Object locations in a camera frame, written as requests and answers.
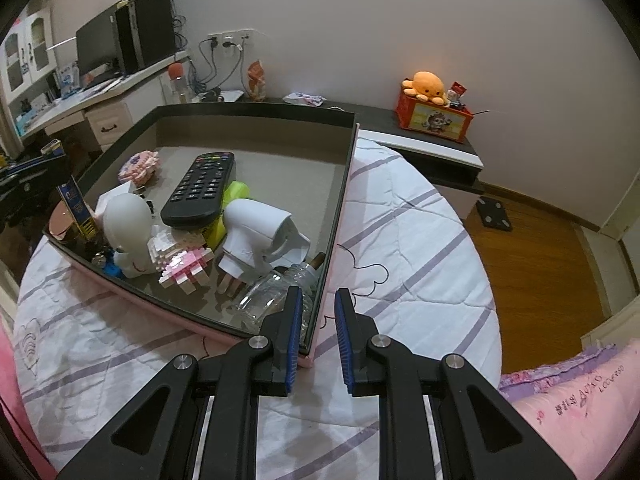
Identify copper metal cup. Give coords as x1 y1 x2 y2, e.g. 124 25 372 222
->
50 202 83 248

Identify plain pink bedding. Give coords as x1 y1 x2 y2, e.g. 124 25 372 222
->
0 320 58 480

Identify white wall outlet strip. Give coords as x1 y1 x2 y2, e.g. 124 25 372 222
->
207 31 251 48

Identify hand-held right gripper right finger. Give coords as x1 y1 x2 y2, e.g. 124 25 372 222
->
334 287 576 480

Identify red cartoon storage box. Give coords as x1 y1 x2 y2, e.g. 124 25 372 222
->
395 89 475 146

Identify black computer monitor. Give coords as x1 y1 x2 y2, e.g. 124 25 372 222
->
76 12 121 78

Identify white round-headed figurine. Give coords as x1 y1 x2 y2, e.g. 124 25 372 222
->
102 194 158 278

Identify black computer tower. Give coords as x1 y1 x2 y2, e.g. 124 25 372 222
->
114 0 177 75

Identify yellow highlighter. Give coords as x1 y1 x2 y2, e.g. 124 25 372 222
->
205 180 251 251

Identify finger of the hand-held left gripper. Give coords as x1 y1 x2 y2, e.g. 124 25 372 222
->
10 152 68 177

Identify blue and white box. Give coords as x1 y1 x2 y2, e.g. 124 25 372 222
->
57 62 81 98

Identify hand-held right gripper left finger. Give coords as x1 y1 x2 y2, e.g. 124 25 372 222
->
57 285 305 480

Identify pink knitted flower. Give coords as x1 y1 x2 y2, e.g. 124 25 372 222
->
118 150 160 187

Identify crumpled patterned cloth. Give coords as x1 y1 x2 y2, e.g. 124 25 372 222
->
282 91 326 107

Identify black floor scale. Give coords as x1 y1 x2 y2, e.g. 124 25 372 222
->
476 196 513 232

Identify white plug adapter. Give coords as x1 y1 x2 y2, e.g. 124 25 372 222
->
216 199 311 296

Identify white and pink block toy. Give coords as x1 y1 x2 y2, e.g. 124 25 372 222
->
147 225 216 295

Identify white glass-door cabinet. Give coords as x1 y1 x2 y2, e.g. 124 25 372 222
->
0 7 56 106

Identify pink box with black rim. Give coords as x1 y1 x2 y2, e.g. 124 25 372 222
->
42 101 362 367

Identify black remote control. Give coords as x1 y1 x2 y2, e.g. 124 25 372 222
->
160 152 236 228

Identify orange octopus plush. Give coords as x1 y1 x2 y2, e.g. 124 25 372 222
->
402 71 448 106

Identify white desk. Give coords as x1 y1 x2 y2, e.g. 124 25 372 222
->
15 50 193 153

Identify black power cables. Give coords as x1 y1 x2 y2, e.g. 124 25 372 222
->
197 37 241 96

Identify black-topped white shelf unit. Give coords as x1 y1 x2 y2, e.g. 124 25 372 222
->
192 95 485 221

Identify blue carton with gold print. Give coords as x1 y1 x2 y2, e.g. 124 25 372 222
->
56 176 98 241

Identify pink quilt with purple frill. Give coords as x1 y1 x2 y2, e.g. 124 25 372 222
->
497 342 640 480

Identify orange snack bag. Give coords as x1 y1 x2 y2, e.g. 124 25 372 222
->
246 60 268 102

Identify clear plastic bottle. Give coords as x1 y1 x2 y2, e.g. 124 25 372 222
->
232 252 328 336

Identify bottle with orange cap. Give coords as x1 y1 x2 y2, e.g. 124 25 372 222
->
167 62 188 105

